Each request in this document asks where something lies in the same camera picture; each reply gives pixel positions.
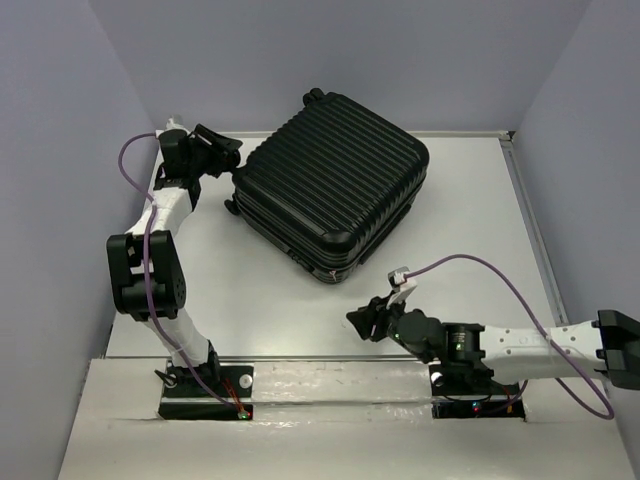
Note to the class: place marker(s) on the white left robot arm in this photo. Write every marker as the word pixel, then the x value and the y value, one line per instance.
pixel 147 280

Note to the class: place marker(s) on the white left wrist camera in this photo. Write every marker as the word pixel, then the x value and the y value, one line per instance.
pixel 175 122

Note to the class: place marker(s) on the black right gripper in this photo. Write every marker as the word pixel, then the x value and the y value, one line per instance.
pixel 365 316

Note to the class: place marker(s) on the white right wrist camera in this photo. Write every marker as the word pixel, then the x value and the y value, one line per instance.
pixel 402 285

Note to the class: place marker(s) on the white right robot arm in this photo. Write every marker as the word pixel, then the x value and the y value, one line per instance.
pixel 474 354

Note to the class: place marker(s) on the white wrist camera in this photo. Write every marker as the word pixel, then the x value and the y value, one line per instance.
pixel 402 285
pixel 175 122

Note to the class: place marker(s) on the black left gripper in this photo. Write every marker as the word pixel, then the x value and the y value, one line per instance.
pixel 222 150

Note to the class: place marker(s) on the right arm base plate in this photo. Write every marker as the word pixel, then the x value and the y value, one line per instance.
pixel 460 398

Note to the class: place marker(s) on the black ribbed hard-shell suitcase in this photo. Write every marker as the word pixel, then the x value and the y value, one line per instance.
pixel 329 185

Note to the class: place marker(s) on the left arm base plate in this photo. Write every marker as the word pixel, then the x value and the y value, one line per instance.
pixel 184 399

